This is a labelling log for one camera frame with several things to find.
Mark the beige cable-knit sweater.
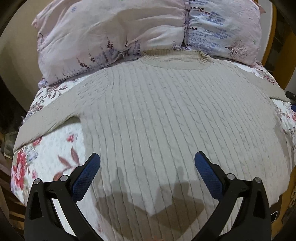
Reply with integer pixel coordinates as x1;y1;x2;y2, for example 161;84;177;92
14;49;296;241

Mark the floral bed sheet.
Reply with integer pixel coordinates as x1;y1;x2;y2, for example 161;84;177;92
10;59;296;241

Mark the wooden bed headboard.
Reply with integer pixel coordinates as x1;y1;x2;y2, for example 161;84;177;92
257;1;295;92

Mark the pink floral pillow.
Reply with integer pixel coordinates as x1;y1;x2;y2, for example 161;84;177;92
32;1;263;85

